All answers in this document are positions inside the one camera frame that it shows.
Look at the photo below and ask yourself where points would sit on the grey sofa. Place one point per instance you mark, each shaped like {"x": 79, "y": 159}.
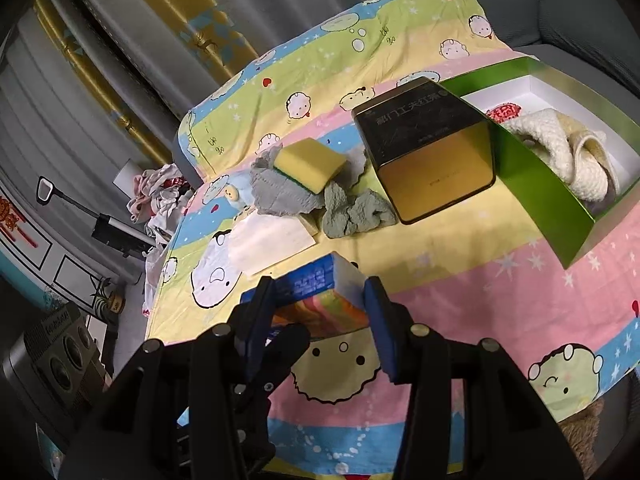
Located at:
{"x": 598, "y": 32}

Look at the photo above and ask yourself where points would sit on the yellow green sponge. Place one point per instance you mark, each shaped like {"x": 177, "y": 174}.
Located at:
{"x": 310, "y": 163}

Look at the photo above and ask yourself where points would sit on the grey green rag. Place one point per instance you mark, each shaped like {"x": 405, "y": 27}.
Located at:
{"x": 347, "y": 215}

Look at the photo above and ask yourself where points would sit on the yellow patterned curtain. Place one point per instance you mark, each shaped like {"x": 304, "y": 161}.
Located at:
{"x": 147, "y": 62}

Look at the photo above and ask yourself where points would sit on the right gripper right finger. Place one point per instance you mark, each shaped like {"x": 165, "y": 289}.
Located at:
{"x": 508, "y": 431}

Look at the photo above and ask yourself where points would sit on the cream knitted towel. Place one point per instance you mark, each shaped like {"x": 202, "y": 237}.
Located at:
{"x": 576, "y": 154}

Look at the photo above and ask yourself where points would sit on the grey cloth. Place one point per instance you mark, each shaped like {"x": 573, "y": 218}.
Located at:
{"x": 276, "y": 194}

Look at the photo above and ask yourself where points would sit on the blue orange tissue pack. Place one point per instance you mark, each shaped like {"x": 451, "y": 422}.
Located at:
{"x": 324, "y": 295}

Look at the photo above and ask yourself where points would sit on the red white patterned pouch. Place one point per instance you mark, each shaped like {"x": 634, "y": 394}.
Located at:
{"x": 504, "y": 112}

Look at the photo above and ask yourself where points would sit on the pile of crumpled clothes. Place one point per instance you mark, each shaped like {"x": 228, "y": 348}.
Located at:
{"x": 160, "y": 199}

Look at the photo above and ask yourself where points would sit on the black camera unit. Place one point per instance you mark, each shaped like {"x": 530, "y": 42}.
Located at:
{"x": 55, "y": 363}

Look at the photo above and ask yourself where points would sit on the white paper tissue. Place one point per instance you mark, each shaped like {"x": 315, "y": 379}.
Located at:
{"x": 260, "y": 241}

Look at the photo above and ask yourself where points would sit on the colourful cartoon bed sheet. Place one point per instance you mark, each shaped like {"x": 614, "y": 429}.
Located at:
{"x": 478, "y": 268}

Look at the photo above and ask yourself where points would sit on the green white cardboard box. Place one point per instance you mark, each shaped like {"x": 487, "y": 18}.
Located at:
{"x": 570, "y": 227}

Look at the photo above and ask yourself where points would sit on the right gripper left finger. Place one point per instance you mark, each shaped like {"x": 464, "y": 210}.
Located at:
{"x": 194, "y": 410}

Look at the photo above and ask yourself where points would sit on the black gold tin box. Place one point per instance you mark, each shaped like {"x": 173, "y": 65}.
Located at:
{"x": 429, "y": 148}

